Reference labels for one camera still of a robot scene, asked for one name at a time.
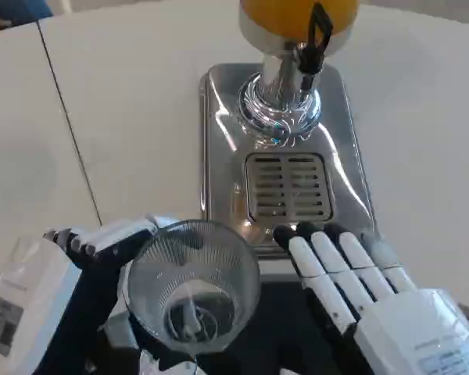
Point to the orange juice drink dispenser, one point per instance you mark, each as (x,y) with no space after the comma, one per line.
(273,43)

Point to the clear ribbed glass cup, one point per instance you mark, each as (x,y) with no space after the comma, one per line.
(195,281)

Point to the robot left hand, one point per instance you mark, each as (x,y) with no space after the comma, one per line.
(35,297)

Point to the steel drip tray base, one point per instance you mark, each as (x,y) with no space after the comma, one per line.
(223,156)

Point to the blue object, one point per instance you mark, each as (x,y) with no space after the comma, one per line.
(15,9)

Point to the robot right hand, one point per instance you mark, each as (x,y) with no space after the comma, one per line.
(398,332)

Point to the slotted steel drip grid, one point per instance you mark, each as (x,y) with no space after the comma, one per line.
(288,186)

